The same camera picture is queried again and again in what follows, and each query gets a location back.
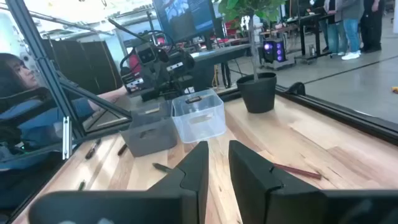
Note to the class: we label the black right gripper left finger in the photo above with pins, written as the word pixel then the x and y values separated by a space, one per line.
pixel 174 202

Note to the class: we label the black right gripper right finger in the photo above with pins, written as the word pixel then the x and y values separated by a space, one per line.
pixel 264 202

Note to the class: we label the green pencil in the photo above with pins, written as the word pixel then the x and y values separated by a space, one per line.
pixel 161 168

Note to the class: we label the red pencil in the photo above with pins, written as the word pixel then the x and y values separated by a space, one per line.
pixel 298 171

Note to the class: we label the dark pen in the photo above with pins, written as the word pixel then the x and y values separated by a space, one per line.
pixel 122 149

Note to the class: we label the black pen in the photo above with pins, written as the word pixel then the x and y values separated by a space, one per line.
pixel 81 185
pixel 92 150

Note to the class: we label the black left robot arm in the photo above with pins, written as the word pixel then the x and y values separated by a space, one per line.
pixel 183 60

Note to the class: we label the clear plastic bin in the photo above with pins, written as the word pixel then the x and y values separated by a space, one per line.
pixel 199 121

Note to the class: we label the large computer monitor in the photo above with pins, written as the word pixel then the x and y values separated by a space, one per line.
pixel 186 18

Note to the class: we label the smoky grey plastic bin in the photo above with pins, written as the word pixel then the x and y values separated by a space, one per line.
pixel 149 137

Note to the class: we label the black folding partition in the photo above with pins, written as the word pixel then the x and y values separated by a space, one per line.
pixel 84 65

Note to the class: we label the small green leafy tree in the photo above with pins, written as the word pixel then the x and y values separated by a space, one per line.
pixel 253 46

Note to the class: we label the black plant pot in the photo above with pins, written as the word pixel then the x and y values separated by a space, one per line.
pixel 257 96

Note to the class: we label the computer tower with purple lights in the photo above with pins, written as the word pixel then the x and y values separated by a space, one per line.
pixel 273 51

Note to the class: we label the person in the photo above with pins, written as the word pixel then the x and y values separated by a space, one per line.
pixel 334 34
pixel 351 31
pixel 18 74
pixel 371 28

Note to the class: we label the black standing desk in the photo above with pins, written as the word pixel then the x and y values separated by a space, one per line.
pixel 303 34

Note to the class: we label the silver bottle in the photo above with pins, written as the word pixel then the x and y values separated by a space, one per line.
pixel 311 50

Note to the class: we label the small yellow object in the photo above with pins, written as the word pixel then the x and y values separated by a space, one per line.
pixel 395 90

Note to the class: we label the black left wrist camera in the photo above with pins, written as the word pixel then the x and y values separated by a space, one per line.
pixel 146 54

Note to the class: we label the silver frame bracket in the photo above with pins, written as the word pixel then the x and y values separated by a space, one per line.
pixel 66 138

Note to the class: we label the black aluminium table frame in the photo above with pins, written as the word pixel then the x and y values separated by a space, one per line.
pixel 40 59

